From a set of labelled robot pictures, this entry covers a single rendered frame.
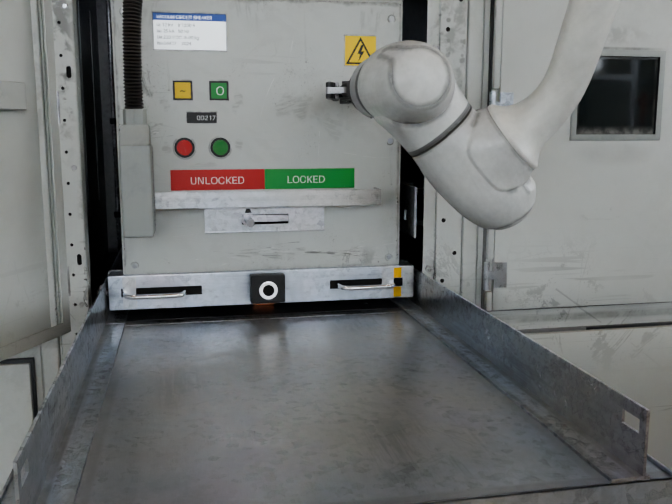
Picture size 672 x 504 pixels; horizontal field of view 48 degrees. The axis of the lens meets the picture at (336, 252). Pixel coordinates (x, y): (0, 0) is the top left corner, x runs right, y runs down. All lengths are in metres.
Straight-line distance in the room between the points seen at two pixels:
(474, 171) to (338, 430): 0.37
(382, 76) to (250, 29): 0.45
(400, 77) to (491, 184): 0.19
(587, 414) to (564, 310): 0.65
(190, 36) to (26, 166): 0.34
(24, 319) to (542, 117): 0.83
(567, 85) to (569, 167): 0.46
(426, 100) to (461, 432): 0.38
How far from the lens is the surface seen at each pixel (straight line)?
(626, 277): 1.52
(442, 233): 1.37
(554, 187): 1.42
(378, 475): 0.75
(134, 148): 1.21
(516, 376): 1.02
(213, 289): 1.33
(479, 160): 0.97
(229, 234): 1.33
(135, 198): 1.21
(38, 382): 1.37
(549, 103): 0.99
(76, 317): 1.33
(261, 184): 1.33
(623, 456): 0.82
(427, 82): 0.91
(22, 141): 1.26
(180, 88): 1.32
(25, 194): 1.27
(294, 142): 1.33
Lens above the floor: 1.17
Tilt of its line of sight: 9 degrees down
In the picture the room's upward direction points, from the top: straight up
